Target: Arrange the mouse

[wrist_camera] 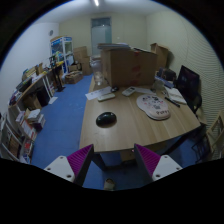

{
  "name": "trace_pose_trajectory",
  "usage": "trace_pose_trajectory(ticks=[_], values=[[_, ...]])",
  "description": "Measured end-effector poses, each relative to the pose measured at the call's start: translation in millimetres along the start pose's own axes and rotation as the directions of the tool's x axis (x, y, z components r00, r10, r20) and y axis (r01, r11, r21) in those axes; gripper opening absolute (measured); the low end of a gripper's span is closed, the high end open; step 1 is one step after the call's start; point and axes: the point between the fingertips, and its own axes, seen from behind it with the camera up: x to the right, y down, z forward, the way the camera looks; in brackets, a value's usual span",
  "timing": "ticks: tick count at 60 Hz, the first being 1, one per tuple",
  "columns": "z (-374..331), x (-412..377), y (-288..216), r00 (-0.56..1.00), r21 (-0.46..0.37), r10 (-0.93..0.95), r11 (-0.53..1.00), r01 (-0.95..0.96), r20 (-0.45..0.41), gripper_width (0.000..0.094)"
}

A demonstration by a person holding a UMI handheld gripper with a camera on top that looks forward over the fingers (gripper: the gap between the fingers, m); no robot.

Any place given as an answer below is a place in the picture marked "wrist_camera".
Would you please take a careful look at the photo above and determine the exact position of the door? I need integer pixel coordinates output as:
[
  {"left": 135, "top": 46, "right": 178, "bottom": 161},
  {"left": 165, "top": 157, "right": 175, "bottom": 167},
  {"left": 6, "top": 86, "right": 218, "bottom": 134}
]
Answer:
[{"left": 91, "top": 17, "right": 112, "bottom": 55}]

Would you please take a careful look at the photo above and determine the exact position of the black computer mouse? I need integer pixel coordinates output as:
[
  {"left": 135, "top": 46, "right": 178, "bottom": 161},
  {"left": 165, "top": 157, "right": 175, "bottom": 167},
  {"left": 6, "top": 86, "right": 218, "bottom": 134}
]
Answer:
[{"left": 96, "top": 112, "right": 117, "bottom": 127}]

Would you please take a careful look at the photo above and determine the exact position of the open notebook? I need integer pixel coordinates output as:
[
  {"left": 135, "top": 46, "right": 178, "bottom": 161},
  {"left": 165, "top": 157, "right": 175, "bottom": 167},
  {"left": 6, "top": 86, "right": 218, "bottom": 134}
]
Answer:
[{"left": 166, "top": 87, "right": 187, "bottom": 104}]

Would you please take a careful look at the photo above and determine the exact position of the stacked cardboard boxes back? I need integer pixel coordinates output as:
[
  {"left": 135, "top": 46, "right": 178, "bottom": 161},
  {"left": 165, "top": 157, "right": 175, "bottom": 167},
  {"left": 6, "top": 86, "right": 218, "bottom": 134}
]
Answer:
[{"left": 73, "top": 46, "right": 92, "bottom": 75}]

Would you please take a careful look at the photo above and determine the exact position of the low cardboard box on floor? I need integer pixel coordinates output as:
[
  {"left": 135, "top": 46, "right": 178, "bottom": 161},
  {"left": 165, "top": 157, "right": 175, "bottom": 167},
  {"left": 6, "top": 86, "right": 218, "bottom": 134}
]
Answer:
[{"left": 65, "top": 71, "right": 83, "bottom": 84}]

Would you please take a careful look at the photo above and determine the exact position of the large cardboard box on table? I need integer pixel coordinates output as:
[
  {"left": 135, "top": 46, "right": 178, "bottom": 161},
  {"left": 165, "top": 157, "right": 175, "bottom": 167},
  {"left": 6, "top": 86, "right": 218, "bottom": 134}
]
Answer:
[{"left": 101, "top": 49, "right": 157, "bottom": 87}]

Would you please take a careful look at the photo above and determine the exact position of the white paper sheet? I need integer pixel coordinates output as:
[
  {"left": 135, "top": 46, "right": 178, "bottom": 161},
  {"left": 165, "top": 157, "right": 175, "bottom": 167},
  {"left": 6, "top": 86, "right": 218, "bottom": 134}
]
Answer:
[{"left": 85, "top": 86, "right": 111, "bottom": 100}]

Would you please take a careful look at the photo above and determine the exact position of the wooden chair right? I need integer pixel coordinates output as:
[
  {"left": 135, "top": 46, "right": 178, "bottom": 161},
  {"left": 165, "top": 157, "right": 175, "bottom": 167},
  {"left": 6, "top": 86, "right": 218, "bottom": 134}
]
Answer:
[{"left": 193, "top": 111, "right": 224, "bottom": 161}]

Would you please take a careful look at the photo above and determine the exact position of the white remote control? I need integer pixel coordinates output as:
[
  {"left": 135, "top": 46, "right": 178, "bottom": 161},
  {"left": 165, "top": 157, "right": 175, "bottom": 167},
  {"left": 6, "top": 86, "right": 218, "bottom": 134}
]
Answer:
[
  {"left": 97, "top": 93, "right": 115, "bottom": 102},
  {"left": 122, "top": 87, "right": 136, "bottom": 97}
]

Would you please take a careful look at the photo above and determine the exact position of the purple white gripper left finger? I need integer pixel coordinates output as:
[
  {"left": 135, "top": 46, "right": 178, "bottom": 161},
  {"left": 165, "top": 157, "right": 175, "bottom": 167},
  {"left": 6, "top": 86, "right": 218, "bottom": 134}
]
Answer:
[{"left": 45, "top": 144, "right": 94, "bottom": 186}]

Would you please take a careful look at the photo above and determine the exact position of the white remote control right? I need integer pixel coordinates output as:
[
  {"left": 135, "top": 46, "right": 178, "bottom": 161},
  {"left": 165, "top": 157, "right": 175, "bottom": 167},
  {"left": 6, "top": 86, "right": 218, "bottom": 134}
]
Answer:
[{"left": 122, "top": 87, "right": 136, "bottom": 97}]

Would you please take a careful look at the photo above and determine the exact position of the black pen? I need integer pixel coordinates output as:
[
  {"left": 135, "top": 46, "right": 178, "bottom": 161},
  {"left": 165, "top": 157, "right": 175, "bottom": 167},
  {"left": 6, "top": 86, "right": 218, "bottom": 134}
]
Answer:
[{"left": 165, "top": 96, "right": 180, "bottom": 108}]

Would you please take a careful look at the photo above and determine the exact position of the black office chair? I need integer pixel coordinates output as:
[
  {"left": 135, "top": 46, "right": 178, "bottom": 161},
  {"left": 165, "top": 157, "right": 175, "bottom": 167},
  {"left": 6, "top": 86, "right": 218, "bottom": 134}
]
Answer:
[{"left": 176, "top": 65, "right": 202, "bottom": 113}]

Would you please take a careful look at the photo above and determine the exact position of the shoe on floor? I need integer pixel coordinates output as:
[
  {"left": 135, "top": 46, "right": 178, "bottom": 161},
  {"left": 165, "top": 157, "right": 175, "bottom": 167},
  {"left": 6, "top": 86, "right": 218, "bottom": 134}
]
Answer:
[{"left": 104, "top": 178, "right": 115, "bottom": 191}]

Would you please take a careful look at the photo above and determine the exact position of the small black object on table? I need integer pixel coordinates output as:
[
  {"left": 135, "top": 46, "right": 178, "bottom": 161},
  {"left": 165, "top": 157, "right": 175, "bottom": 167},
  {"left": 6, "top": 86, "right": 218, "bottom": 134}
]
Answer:
[{"left": 111, "top": 86, "right": 119, "bottom": 93}]

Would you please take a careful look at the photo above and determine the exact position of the clear plastic jar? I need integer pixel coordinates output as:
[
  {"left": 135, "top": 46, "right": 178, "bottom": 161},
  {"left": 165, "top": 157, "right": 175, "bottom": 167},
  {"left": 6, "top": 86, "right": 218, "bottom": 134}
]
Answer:
[{"left": 90, "top": 60, "right": 104, "bottom": 85}]

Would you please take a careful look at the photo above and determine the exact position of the long wooden desk left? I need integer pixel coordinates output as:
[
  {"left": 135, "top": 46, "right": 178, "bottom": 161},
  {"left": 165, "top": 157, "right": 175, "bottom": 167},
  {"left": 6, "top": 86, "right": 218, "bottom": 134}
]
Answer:
[{"left": 9, "top": 61, "right": 64, "bottom": 108}]

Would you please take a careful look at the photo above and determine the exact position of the wooden table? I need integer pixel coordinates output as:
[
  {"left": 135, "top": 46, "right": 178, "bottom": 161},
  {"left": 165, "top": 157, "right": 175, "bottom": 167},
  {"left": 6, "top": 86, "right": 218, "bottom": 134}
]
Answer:
[{"left": 80, "top": 87, "right": 200, "bottom": 153}]

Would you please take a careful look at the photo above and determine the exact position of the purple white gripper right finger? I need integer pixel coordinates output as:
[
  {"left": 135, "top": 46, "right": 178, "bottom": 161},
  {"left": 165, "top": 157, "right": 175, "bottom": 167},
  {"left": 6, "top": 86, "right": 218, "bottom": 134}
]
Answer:
[{"left": 134, "top": 144, "right": 182, "bottom": 183}]

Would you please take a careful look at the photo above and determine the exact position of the cardboard box back right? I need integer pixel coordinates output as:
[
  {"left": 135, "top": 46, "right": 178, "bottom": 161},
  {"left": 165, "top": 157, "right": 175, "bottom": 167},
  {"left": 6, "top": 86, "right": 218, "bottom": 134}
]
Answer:
[{"left": 151, "top": 43, "right": 169, "bottom": 69}]

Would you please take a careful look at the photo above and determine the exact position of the bookshelf with books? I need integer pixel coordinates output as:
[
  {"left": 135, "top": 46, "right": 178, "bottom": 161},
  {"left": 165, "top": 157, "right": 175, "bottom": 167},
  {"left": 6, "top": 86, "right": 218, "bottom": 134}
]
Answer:
[{"left": 0, "top": 109, "right": 46, "bottom": 164}]

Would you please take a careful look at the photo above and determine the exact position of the white remote control left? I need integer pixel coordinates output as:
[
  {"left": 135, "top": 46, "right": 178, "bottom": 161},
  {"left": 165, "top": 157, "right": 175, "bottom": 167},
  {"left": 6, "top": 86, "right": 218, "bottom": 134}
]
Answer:
[{"left": 97, "top": 93, "right": 115, "bottom": 102}]

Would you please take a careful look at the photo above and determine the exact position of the blue white display fridge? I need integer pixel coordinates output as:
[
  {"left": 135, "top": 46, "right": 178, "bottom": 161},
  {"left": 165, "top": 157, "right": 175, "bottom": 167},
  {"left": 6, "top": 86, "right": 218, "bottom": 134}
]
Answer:
[{"left": 50, "top": 36, "right": 74, "bottom": 74}]

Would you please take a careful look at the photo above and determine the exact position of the round white mouse pad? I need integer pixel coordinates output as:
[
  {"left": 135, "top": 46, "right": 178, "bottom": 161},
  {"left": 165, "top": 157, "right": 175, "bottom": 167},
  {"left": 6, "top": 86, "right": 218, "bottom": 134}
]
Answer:
[{"left": 136, "top": 94, "right": 170, "bottom": 120}]

